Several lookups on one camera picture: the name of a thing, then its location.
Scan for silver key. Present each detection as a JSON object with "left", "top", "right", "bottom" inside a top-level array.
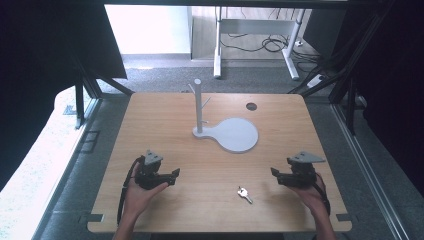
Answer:
[{"left": 236, "top": 186, "right": 254, "bottom": 205}]

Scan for aluminium rail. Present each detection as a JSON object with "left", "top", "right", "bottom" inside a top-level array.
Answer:
[{"left": 331, "top": 103, "right": 410, "bottom": 240}]

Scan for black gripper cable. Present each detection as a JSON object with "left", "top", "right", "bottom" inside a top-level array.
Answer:
[
  {"left": 314, "top": 172, "right": 332, "bottom": 216},
  {"left": 116, "top": 156, "right": 146, "bottom": 227}
]

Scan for dark curtain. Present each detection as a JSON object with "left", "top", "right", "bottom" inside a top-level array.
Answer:
[
  {"left": 0, "top": 0, "right": 128, "bottom": 193},
  {"left": 301, "top": 0, "right": 424, "bottom": 198}
]

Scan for person's left hand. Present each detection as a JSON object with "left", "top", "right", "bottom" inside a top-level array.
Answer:
[{"left": 123, "top": 162, "right": 170, "bottom": 218}]

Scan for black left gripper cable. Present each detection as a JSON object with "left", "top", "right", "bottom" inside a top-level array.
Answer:
[{"left": 116, "top": 156, "right": 146, "bottom": 227}]

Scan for grey key stand with pegs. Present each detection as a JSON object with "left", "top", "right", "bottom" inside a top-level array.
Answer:
[{"left": 187, "top": 78, "right": 260, "bottom": 155}]

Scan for white desk frame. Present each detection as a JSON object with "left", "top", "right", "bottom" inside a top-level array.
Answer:
[{"left": 212, "top": 6, "right": 307, "bottom": 81}]

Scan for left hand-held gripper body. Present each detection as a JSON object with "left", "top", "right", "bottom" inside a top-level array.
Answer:
[{"left": 134, "top": 149, "right": 168, "bottom": 191}]

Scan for white power strip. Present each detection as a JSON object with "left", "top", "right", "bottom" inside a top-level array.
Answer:
[{"left": 306, "top": 74, "right": 326, "bottom": 89}]

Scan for black metal frame strut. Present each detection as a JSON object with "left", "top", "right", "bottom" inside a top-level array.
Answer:
[
  {"left": 287, "top": 0, "right": 398, "bottom": 136},
  {"left": 68, "top": 54, "right": 135, "bottom": 130}
]

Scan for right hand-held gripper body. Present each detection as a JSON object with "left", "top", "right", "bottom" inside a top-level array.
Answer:
[{"left": 286, "top": 150, "right": 326, "bottom": 189}]

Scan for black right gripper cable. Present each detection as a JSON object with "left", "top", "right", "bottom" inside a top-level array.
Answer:
[{"left": 314, "top": 172, "right": 332, "bottom": 216}]

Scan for black floor cables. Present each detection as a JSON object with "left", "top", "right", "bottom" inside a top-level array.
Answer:
[{"left": 219, "top": 8, "right": 323, "bottom": 73}]

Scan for white speckled surface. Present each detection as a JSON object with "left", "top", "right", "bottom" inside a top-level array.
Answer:
[{"left": 0, "top": 85, "right": 100, "bottom": 240}]

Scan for person's right hand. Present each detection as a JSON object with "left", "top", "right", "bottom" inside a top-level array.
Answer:
[{"left": 289, "top": 175, "right": 330, "bottom": 218}]

